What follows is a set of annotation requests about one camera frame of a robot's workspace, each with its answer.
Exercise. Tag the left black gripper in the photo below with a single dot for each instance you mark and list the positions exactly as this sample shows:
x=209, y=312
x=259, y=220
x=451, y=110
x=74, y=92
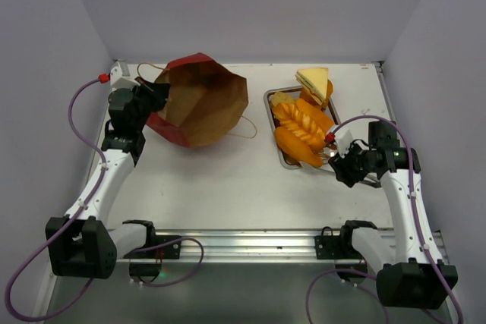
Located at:
x=158, y=92

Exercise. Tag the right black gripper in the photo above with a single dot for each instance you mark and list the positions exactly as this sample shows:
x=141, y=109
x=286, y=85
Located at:
x=345, y=167

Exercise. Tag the red paper bag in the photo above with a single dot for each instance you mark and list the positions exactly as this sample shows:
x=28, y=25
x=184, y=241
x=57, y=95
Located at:
x=206, y=101

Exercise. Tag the twisted yellow fake bread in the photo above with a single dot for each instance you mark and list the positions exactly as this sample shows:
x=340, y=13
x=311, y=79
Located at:
x=297, y=122

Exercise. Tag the long orange fake baguette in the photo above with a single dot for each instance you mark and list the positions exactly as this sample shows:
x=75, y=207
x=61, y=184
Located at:
x=321, y=119

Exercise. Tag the round orange fake bun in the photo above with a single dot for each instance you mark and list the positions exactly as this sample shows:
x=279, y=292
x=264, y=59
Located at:
x=306, y=96

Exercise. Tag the sliced fake bread piece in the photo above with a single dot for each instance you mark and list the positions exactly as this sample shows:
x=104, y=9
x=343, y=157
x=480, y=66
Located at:
x=314, y=80

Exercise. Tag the seeded fake bread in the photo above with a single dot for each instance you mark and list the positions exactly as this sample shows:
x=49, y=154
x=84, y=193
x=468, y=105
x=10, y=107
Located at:
x=281, y=97

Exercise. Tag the steel tongs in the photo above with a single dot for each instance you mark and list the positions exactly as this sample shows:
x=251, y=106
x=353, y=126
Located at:
x=326, y=169

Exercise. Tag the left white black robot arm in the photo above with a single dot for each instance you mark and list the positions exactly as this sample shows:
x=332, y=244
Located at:
x=80, y=244

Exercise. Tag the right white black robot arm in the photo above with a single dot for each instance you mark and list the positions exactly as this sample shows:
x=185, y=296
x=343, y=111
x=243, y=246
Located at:
x=412, y=274

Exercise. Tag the steel tray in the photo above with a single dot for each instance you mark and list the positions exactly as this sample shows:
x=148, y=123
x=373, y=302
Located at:
x=330, y=111

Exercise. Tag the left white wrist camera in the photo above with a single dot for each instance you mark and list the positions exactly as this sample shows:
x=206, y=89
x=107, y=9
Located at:
x=119, y=77

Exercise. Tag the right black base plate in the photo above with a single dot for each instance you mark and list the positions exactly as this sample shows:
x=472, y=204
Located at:
x=329, y=247

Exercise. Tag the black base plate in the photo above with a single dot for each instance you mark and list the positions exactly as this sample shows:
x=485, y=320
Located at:
x=329, y=247
x=168, y=247

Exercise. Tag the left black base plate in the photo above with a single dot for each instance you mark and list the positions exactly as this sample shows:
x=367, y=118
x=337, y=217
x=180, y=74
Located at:
x=168, y=247

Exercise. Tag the aluminium rail frame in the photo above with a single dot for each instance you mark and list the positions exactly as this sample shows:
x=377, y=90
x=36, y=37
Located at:
x=246, y=247

